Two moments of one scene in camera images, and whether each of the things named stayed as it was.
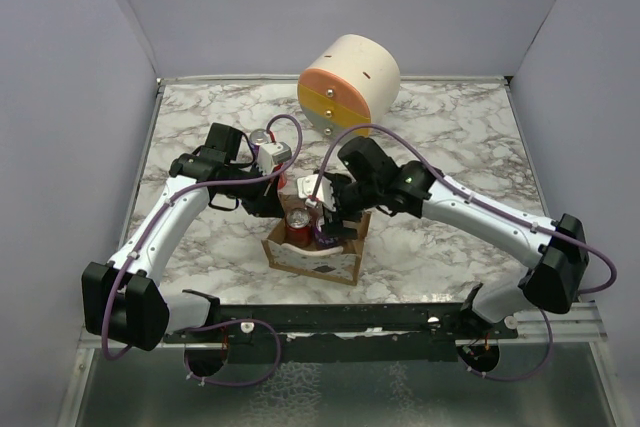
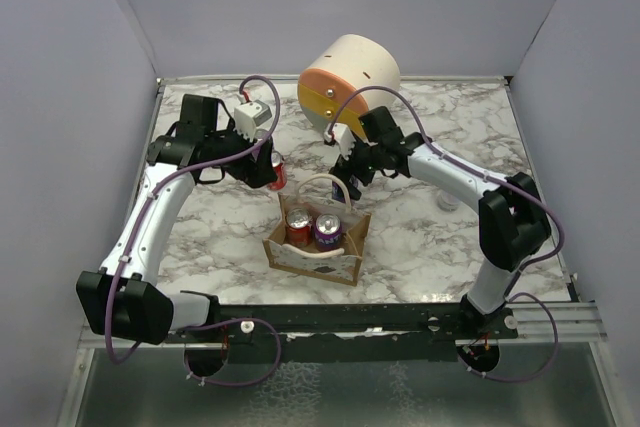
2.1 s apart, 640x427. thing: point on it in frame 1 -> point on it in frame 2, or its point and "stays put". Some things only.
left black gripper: [267, 202] -> [255, 171]
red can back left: [282, 177] stays put
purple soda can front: [323, 238] stays put
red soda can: [298, 228] stays put
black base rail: [345, 332] stays put
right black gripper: [337, 217] -> [342, 168]
